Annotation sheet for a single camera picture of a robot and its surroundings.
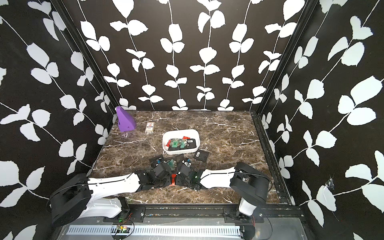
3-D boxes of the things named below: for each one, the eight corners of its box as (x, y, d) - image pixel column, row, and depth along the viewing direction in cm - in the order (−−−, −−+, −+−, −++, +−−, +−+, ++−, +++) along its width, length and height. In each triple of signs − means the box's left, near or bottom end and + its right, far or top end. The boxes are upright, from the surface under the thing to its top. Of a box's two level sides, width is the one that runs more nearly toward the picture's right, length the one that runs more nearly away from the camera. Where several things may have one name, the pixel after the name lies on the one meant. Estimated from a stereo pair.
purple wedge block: (121, 131, 110) (110, 114, 95) (125, 122, 116) (115, 104, 101) (133, 131, 110) (124, 114, 95) (137, 122, 116) (128, 104, 101)
